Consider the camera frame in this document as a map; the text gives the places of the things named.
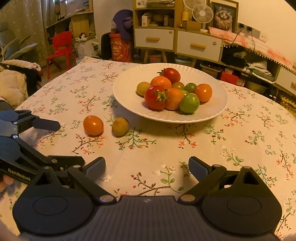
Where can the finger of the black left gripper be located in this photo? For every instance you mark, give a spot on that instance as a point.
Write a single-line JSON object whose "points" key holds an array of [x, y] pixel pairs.
{"points": [[44, 124]]}

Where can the floral tablecloth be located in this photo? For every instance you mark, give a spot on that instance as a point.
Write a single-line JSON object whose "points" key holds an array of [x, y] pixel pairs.
{"points": [[151, 159]]}

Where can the white desk fan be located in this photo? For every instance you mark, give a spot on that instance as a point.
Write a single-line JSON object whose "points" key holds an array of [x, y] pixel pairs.
{"points": [[203, 14]]}

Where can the brown round fruit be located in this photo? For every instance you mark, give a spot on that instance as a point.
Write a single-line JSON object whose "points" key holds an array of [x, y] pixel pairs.
{"points": [[178, 85]]}

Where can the low wooden sideboard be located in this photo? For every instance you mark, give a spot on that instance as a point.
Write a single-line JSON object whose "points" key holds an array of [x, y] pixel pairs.
{"points": [[262, 68]]}

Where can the red plastic chair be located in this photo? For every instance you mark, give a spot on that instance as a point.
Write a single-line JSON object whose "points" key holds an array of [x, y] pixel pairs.
{"points": [[62, 44]]}

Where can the white fluted plate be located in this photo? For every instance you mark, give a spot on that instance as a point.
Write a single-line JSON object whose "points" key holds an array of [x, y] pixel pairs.
{"points": [[124, 91]]}

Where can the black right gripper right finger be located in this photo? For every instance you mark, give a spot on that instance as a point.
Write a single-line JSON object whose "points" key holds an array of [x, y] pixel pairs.
{"points": [[218, 185]]}

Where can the wooden bookshelf by window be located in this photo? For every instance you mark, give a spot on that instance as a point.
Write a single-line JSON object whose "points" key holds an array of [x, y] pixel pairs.
{"points": [[74, 16]]}

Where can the orange printed barrel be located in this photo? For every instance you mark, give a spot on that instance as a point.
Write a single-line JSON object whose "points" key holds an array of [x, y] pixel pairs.
{"points": [[121, 49]]}

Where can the small orange fruit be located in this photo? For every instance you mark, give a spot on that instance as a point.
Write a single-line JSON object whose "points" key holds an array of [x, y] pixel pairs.
{"points": [[204, 92]]}

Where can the wooden cabinet with white drawers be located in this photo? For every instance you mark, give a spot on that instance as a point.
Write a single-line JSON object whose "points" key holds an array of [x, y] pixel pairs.
{"points": [[169, 26]]}

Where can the pink cloth on sideboard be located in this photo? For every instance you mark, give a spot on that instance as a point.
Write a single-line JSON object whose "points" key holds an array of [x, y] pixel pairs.
{"points": [[252, 44]]}

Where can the cream fleece bundle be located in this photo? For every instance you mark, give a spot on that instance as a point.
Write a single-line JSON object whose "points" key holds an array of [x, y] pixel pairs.
{"points": [[19, 80]]}

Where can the tan longan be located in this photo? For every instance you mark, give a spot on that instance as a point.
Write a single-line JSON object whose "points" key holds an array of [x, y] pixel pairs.
{"points": [[142, 88], [120, 127]]}

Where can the grey curtain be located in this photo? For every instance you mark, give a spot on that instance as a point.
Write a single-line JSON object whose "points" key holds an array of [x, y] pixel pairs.
{"points": [[29, 18]]}

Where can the green tomato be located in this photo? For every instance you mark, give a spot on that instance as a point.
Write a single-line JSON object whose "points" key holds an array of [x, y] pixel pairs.
{"points": [[189, 103], [190, 87], [184, 92]]}

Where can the orange tomato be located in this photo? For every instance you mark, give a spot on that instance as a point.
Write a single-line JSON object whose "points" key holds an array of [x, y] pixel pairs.
{"points": [[174, 96]]}

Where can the red storage box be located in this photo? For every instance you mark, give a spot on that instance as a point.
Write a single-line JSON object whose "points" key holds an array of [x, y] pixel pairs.
{"points": [[232, 79]]}

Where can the framed cat picture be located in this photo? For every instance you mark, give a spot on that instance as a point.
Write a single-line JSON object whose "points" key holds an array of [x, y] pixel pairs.
{"points": [[225, 15]]}

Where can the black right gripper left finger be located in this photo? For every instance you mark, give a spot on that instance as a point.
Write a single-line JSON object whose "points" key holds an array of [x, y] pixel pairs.
{"points": [[76, 177]]}

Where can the red tomato with stem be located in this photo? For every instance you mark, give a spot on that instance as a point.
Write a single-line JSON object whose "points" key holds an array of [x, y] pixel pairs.
{"points": [[172, 74]]}

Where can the purple plush toy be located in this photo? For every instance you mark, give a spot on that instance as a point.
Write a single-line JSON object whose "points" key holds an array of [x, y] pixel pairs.
{"points": [[124, 23]]}

